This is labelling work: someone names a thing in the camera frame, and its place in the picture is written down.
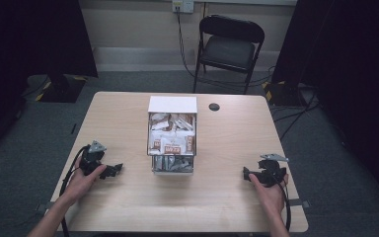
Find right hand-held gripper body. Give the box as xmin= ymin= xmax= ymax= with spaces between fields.
xmin=252 ymin=153 xmax=290 ymax=189

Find drawer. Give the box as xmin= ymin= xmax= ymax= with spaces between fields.
xmin=146 ymin=112 xmax=198 ymax=157
xmin=151 ymin=154 xmax=195 ymax=176

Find dark curtain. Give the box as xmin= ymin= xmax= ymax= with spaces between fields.
xmin=270 ymin=0 xmax=379 ymax=211
xmin=0 ymin=0 xmax=99 ymax=166

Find person's right hand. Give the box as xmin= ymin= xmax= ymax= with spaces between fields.
xmin=248 ymin=173 xmax=290 ymax=215

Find person's left hand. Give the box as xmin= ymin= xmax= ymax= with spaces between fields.
xmin=59 ymin=157 xmax=108 ymax=205

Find black folding chair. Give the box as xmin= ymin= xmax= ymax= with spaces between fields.
xmin=192 ymin=14 xmax=265 ymax=96

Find white wall socket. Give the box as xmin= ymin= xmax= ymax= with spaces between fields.
xmin=172 ymin=0 xmax=195 ymax=15

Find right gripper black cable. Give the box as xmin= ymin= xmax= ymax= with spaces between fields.
xmin=274 ymin=180 xmax=292 ymax=232

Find black stand base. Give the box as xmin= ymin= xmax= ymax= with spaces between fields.
xmin=35 ymin=73 xmax=89 ymax=104
xmin=261 ymin=80 xmax=310 ymax=107

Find pile of white brown packets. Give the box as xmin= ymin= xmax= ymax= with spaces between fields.
xmin=148 ymin=113 xmax=196 ymax=156

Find white box of snack packets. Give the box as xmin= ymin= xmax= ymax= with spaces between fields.
xmin=146 ymin=95 xmax=198 ymax=176

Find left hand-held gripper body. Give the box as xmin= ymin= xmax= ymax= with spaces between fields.
xmin=79 ymin=140 xmax=108 ymax=177

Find pile of grey packets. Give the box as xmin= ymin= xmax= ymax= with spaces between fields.
xmin=153 ymin=155 xmax=193 ymax=173

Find black floor cables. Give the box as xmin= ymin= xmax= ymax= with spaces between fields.
xmin=270 ymin=82 xmax=322 ymax=141

